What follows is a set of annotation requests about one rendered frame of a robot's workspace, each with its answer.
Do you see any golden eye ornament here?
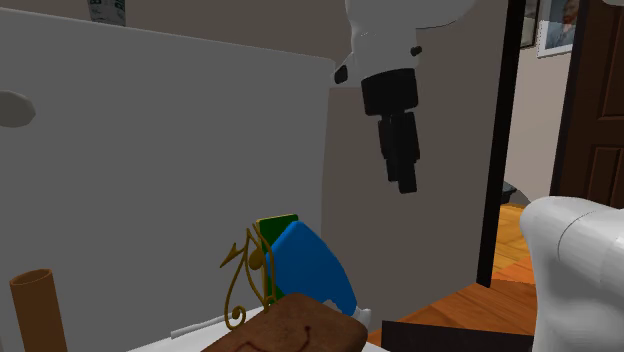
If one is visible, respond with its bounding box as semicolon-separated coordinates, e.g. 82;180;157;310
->
219;221;280;331

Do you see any brown tube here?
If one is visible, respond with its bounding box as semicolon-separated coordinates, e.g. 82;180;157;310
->
9;267;69;352

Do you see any dark framed wall picture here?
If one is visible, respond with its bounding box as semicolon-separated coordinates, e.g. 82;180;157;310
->
519;0;540;49

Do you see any green book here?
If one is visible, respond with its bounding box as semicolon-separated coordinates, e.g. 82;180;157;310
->
255;212;300;304

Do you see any blue bottle with white cap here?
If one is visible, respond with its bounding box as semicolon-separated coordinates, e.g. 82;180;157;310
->
265;220;373;334

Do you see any brown slab with red marks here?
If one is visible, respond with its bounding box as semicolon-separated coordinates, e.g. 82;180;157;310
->
199;292;370;352

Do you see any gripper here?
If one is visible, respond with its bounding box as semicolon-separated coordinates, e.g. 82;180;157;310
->
360;67;421;195

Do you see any large grey cabinet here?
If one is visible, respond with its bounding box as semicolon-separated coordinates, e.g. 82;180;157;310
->
0;7;338;352

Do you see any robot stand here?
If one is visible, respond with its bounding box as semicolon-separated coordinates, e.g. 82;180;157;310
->
381;319;535;352

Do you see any brown wooden door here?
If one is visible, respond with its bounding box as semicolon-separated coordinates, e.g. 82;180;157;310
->
549;0;624;210

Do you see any white framed wall picture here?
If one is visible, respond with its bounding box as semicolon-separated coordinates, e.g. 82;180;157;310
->
536;0;580;59

